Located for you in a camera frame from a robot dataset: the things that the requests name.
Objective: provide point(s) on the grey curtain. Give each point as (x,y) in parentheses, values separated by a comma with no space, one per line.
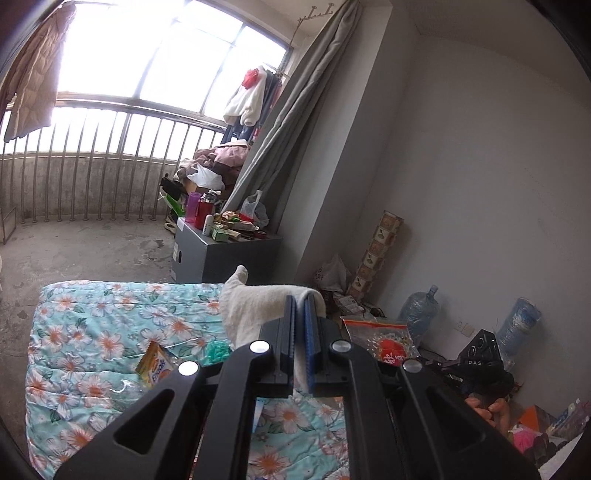
(295,115)

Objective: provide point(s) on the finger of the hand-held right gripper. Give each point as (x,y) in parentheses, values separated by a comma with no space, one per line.
(443,365)

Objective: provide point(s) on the floral quilted blanket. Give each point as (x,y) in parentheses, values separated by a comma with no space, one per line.
(92,323)

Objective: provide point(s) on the blue translucent container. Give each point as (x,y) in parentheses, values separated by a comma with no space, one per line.
(519,327)

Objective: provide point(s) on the red bottle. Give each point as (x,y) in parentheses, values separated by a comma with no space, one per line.
(204,212)

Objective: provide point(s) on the beige padded jacket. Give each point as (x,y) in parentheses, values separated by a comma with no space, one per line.
(34,92)

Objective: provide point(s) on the metal frame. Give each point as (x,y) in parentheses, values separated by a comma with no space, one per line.
(7,226)

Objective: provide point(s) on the small white bottle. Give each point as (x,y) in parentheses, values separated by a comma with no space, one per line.
(208,226)

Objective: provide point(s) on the white plastic bag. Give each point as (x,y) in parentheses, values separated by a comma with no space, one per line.
(332,274)

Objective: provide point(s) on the white patterned box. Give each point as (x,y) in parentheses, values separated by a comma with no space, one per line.
(351,305)

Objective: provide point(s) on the white hanging sweater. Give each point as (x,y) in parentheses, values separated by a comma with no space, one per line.
(240,104)

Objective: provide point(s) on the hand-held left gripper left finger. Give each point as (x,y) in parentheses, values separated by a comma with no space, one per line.
(288,332)

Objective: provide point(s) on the green plastic bag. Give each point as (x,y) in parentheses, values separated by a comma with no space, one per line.
(217,353)

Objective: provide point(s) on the red snack bag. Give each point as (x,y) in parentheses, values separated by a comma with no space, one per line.
(388,344)

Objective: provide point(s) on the tall patterned column box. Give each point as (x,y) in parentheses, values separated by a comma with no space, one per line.
(376,249)

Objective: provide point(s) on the yellow snack packet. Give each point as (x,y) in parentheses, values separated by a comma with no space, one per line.
(157,367)

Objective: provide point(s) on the pink cloth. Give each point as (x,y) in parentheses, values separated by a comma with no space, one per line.
(524,438)

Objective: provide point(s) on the pile of clothes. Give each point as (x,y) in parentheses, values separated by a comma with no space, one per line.
(221,157)

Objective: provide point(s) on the pink cup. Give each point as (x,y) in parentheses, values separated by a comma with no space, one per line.
(192,207)

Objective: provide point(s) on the blue water jug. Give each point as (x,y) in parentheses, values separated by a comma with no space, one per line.
(418,314)

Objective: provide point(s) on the person's right hand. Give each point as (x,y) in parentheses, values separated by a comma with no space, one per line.
(496,410)

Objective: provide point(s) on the pile of small boxes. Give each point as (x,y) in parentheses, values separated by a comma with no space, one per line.
(235,226)

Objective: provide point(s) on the metal clothes rack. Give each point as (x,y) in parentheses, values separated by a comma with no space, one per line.
(318,11)

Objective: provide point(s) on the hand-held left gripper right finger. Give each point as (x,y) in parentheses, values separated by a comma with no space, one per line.
(311,341)

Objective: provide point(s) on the white bag with red contents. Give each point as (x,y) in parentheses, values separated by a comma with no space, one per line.
(254,210)

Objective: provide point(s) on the dark hanging clothes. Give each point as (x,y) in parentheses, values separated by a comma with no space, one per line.
(272,101)

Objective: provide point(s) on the white cloth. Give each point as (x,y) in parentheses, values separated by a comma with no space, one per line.
(249,304)

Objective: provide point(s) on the grey cabinet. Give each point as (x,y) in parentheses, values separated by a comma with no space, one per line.
(221,258)

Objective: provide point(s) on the metal window railing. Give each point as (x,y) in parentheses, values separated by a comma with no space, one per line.
(92,157)

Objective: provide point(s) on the orange box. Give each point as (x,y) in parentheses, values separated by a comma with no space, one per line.
(535,417)

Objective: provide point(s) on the wall socket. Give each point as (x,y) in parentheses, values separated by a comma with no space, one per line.
(466,327)

